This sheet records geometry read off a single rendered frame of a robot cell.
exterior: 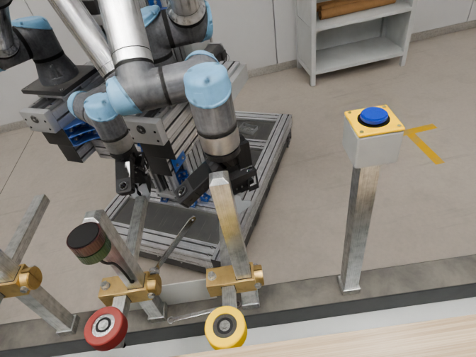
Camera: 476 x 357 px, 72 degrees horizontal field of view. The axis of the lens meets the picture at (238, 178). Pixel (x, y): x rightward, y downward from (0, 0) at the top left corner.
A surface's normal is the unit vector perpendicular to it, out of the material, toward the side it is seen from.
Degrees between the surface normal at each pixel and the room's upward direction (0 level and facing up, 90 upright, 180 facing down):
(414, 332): 0
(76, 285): 0
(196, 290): 90
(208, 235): 0
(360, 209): 90
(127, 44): 48
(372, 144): 90
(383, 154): 90
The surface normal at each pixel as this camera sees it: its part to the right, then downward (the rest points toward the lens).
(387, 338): -0.15, -0.73
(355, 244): 0.07, 0.67
